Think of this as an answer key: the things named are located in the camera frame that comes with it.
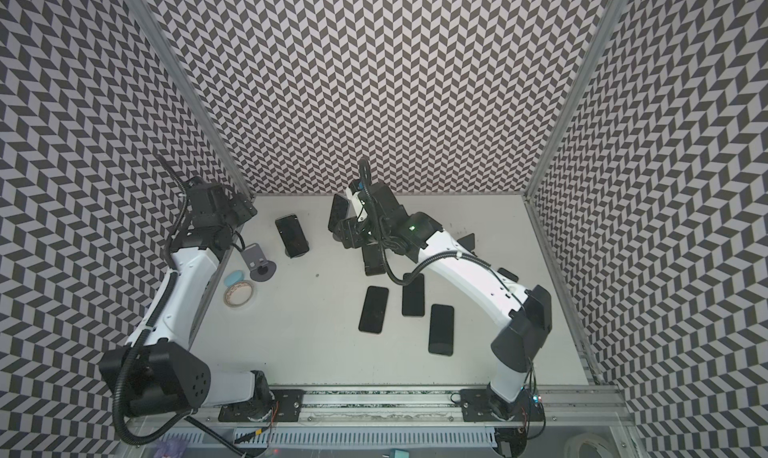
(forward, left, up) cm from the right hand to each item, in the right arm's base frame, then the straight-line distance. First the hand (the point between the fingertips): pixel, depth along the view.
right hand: (348, 237), depth 73 cm
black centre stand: (+7, -4, -21) cm, 23 cm away
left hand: (+10, +31, +1) cm, 33 cm away
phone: (-15, -24, -26) cm, 38 cm away
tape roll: (-3, +36, -22) cm, 42 cm away
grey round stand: (+5, +32, -23) cm, 39 cm away
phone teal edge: (+21, +7, -14) cm, 26 cm away
